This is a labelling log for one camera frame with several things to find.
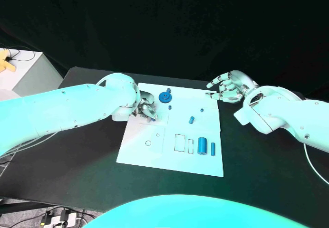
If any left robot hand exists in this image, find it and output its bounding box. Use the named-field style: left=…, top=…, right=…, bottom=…
left=132, top=90, right=159, bottom=123

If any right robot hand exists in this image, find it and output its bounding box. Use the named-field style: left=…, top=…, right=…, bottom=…
left=205, top=69, right=260, bottom=104

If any thick long blue cylinder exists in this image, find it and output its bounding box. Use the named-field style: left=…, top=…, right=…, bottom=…
left=197, top=137, right=208, bottom=155

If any white task board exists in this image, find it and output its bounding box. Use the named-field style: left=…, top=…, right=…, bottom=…
left=116, top=82, right=225, bottom=178

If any blue gear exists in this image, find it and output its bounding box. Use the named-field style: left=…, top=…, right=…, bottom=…
left=158, top=87, right=175, bottom=104

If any white cabinet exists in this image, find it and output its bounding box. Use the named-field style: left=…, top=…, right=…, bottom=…
left=0, top=47, right=65, bottom=97

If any yellow object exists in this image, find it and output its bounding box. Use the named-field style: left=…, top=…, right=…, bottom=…
left=0, top=51, right=16, bottom=73

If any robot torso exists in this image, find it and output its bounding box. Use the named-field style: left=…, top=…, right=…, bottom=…
left=81, top=194, right=311, bottom=228

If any white power strip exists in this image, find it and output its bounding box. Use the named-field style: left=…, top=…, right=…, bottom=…
left=41, top=209, right=78, bottom=228

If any white cable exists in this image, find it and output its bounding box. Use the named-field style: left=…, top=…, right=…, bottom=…
left=0, top=131, right=61, bottom=161
left=96, top=77, right=110, bottom=88
left=303, top=142, right=329, bottom=185

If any thin black cable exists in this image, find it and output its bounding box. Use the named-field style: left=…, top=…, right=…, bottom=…
left=0, top=42, right=38, bottom=63

